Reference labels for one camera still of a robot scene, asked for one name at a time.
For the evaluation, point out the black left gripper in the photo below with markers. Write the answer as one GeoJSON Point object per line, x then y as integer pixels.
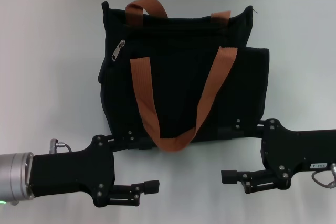
{"type": "Point", "coordinates": [73, 174]}

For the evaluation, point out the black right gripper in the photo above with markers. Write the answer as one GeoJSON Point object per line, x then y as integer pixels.
{"type": "Point", "coordinates": [294, 150]}

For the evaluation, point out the long silver zipper pull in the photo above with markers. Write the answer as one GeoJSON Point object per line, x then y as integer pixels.
{"type": "Point", "coordinates": [118, 51]}

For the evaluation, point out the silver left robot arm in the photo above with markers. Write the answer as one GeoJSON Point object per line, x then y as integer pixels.
{"type": "Point", "coordinates": [13, 176]}

